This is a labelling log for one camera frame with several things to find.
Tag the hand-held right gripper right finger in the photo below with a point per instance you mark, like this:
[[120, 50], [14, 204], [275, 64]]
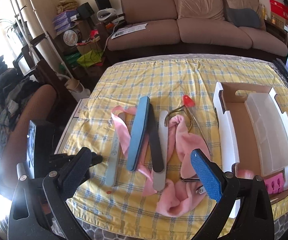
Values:
[[206, 177]]

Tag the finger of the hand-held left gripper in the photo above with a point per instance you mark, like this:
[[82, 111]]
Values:
[[97, 159], [59, 158]]

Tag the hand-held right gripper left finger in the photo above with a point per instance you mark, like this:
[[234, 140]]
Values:
[[71, 175]]

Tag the pale green nail file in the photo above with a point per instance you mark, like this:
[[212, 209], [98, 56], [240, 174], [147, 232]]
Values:
[[114, 160]]

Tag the pink satin ribbon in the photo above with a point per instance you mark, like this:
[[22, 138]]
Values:
[[121, 130]]

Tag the pink fluffy headband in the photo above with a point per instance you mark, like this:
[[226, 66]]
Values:
[[184, 140]]

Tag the blue nail buffer block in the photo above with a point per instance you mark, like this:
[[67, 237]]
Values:
[[139, 135]]

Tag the white cardboard box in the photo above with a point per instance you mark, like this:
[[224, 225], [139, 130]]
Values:
[[227, 130]]

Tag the black nail file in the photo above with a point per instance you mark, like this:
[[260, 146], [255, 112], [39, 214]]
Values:
[[155, 145]]

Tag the grey nail file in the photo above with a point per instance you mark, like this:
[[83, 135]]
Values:
[[163, 130]]

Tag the pink toe separator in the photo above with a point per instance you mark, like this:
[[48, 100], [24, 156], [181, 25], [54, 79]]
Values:
[[276, 190], [274, 180]]

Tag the clear plastic box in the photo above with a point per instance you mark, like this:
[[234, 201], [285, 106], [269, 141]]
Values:
[[266, 135]]

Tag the gold cuticle nipper red cap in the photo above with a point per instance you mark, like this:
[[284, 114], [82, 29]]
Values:
[[187, 101]]

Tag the thin silver cuticle pusher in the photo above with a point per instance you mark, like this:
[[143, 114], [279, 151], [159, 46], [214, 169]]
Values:
[[199, 126]]

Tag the pile of clothes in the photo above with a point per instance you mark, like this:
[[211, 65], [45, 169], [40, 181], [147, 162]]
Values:
[[6, 100]]

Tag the dark wooden chair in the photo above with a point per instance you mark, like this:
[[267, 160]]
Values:
[[41, 62]]

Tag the green bag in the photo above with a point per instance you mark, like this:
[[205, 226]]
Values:
[[90, 58]]

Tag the yellow plaid tablecloth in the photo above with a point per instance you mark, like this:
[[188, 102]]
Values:
[[184, 80]]

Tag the round printed tin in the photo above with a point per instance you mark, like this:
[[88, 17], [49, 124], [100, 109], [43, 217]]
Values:
[[72, 37]]

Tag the white coat stand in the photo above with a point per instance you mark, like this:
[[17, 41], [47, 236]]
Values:
[[31, 30]]

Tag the potted plant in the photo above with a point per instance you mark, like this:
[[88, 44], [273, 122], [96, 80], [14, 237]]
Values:
[[8, 27]]

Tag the stack of purple boxes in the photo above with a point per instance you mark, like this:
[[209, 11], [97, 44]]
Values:
[[65, 21]]

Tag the white papers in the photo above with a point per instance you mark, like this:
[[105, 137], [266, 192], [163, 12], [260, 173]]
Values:
[[129, 30]]

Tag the straw bundle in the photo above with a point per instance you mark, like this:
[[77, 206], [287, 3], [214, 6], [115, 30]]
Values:
[[67, 6]]

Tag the black speaker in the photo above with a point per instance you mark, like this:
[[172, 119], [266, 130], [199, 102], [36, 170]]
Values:
[[102, 3], [86, 10]]

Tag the white nail lamp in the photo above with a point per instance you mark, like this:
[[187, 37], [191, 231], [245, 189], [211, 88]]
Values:
[[107, 14]]

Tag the brown sofa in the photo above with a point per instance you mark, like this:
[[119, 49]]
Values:
[[201, 30]]

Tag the grey cushion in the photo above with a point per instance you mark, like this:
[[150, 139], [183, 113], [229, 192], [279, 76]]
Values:
[[244, 17]]

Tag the red box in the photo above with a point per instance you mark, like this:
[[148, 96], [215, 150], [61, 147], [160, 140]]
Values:
[[279, 5]]

